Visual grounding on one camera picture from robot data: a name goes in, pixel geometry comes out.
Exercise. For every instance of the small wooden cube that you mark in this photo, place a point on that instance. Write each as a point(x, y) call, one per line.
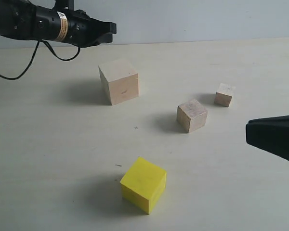
point(224, 95)

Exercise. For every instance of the yellow cube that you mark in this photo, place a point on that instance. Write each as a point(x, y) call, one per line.
point(143, 184)

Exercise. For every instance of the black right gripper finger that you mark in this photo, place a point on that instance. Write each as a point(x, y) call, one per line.
point(270, 134)

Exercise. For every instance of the medium wooden cube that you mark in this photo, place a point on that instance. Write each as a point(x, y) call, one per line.
point(191, 115)

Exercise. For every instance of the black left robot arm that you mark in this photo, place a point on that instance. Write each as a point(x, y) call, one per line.
point(23, 20)

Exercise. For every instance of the large wooden cube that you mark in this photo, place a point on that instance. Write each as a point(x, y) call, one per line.
point(119, 80)

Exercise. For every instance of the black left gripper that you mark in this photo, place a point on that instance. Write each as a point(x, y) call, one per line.
point(65, 25)

